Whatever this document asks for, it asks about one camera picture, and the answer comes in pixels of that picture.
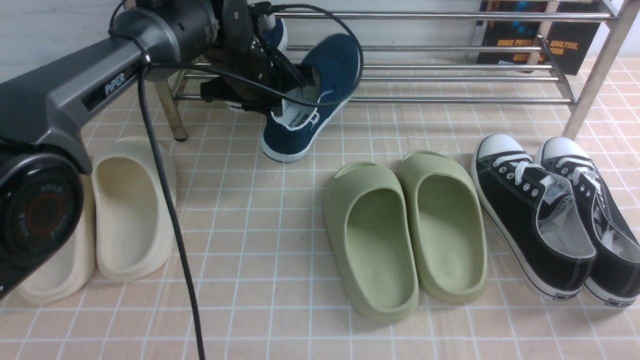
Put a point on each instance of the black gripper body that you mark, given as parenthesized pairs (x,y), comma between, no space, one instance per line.
(241,52)

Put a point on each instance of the navy slip-on shoe with WARRIOR insole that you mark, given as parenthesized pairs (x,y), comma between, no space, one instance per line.
(277,37)

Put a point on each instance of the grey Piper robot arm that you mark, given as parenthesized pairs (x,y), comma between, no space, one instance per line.
(44,110)

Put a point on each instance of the metal shoe rack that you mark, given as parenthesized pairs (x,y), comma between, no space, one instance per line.
(541,68)

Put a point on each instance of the left green foam slide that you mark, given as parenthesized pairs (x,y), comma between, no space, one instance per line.
(366,219)

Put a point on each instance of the green foam slide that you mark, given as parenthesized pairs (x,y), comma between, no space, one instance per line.
(446,226)
(366,219)

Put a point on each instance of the right cream foam slide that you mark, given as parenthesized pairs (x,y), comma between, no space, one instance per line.
(134,232)

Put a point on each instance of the cream foam slide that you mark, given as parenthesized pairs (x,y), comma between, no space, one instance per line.
(134,232)
(71,267)

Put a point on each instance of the right green foam slide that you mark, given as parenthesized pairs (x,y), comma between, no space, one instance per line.
(446,226)

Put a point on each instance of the left cream foam slide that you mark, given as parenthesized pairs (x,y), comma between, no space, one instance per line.
(71,267)

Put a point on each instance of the black image processing book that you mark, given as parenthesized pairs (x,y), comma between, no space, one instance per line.
(568,42)

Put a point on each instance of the left black canvas sneaker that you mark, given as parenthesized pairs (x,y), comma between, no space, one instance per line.
(537,213)

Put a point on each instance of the black canvas sneaker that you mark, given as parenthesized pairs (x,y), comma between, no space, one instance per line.
(537,213)
(615,276)

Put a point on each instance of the right black canvas sneaker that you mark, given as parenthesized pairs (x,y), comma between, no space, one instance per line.
(615,276)

